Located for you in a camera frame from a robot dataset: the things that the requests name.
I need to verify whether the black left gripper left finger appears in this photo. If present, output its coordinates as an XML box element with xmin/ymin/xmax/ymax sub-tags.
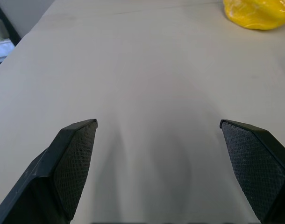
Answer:
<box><xmin>0</xmin><ymin>119</ymin><xmax>98</xmax><ymax>224</ymax></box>

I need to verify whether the yellow plastic bag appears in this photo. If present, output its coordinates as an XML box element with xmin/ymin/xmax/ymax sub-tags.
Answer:
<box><xmin>222</xmin><ymin>0</ymin><xmax>285</xmax><ymax>31</ymax></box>

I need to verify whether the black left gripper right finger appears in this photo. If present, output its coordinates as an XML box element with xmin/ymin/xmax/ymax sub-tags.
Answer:
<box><xmin>219</xmin><ymin>119</ymin><xmax>285</xmax><ymax>224</ymax></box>

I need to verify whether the black window frame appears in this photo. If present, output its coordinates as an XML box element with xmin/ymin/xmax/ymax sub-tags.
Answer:
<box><xmin>0</xmin><ymin>0</ymin><xmax>23</xmax><ymax>47</ymax></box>

